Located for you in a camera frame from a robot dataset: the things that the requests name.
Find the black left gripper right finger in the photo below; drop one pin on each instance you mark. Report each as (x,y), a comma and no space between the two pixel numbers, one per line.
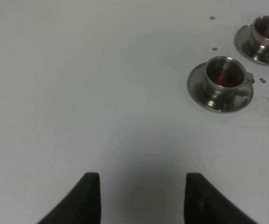
(204,204)

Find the stainless steel teacup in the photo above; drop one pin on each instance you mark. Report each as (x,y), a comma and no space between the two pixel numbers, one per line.
(224,76)
(260,32)

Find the near stainless steel teacup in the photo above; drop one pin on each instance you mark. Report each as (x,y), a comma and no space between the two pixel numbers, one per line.
(224,76)

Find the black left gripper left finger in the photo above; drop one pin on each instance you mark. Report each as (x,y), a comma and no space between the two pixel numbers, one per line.
(82,205)

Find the far stainless steel teacup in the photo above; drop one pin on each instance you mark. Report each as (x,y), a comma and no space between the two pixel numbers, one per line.
(260,32)

